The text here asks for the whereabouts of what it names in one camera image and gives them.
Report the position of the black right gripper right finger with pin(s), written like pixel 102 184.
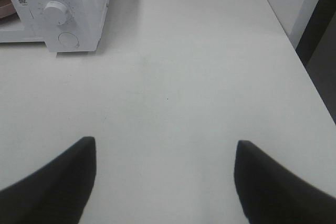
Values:
pixel 269 193

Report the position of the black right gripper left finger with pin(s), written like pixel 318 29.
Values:
pixel 56 193

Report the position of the round door release button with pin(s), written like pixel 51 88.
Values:
pixel 68 40

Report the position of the pink round plate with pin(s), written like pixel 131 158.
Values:
pixel 7 8

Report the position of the lower white timer knob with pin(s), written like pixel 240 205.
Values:
pixel 56 13

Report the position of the white microwave oven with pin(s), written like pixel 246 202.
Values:
pixel 63 25

